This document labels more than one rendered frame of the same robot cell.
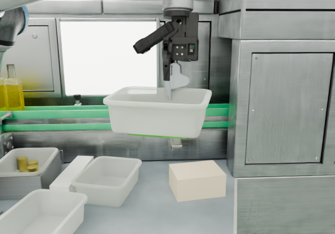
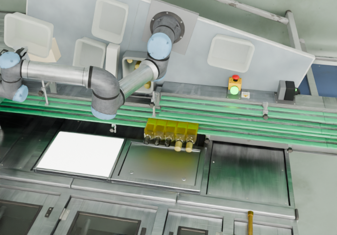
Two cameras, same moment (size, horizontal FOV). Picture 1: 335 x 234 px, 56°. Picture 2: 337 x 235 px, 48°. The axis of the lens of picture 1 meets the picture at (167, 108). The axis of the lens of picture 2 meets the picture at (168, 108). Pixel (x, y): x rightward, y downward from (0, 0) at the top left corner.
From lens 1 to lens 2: 1.66 m
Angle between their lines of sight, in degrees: 40
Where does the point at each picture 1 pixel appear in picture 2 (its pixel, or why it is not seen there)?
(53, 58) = (123, 158)
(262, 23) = not seen: outside the picture
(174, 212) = (55, 28)
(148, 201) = (69, 39)
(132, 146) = (82, 91)
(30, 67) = (142, 156)
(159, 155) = (68, 86)
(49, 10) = (113, 185)
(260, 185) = not seen: hidden behind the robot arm
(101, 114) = not seen: hidden behind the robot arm
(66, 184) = (108, 50)
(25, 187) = (132, 53)
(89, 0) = (79, 186)
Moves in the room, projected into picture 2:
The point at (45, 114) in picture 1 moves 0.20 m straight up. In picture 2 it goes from (131, 112) to (121, 135)
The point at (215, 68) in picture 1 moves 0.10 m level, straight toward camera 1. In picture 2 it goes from (11, 141) to (10, 129)
